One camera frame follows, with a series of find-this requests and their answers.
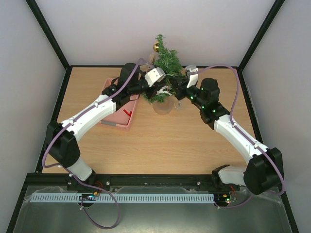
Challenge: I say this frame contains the silver glitter star ornament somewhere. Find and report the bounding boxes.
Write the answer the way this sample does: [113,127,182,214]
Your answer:
[156,85,172,96]

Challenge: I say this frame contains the clear plastic battery box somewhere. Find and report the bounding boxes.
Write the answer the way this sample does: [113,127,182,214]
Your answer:
[175,101,181,111]

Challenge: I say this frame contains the round wooden tree base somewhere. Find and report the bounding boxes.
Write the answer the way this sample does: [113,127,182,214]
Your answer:
[153,101,173,115]

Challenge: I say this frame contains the small green christmas tree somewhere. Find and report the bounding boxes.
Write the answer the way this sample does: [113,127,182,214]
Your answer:
[143,34,185,104]

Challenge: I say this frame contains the clear led string lights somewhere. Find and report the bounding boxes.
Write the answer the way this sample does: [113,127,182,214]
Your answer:
[154,48,183,93]

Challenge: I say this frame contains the red ribbon bow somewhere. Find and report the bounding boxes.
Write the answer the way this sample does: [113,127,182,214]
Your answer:
[123,109,132,124]

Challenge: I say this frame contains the pink perforated plastic basket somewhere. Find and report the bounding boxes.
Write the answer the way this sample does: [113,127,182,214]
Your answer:
[100,77,139,132]

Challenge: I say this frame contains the gold bauble ornament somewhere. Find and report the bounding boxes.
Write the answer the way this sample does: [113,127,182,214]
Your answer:
[153,42,159,52]

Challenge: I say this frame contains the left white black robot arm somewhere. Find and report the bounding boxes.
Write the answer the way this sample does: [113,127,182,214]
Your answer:
[42,63,166,181]

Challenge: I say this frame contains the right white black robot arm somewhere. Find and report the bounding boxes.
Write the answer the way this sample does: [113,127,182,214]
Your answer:
[172,78,285,195]

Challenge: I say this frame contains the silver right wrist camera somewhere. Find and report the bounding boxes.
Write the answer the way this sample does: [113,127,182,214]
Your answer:
[185,65,198,74]

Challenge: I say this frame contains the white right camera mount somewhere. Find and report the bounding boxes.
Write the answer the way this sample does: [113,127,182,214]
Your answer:
[187,71,199,88]

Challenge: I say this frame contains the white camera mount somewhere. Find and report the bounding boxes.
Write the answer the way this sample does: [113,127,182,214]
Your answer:
[145,68,157,87]
[187,71,199,88]

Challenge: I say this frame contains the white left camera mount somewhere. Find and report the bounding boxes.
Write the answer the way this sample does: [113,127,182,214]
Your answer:
[145,68,157,87]

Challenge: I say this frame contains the black front frame rail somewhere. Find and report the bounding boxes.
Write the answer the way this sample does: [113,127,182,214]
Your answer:
[24,172,268,192]

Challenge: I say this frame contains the light blue slotted cable duct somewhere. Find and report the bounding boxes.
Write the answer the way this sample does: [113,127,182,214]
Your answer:
[30,193,214,203]

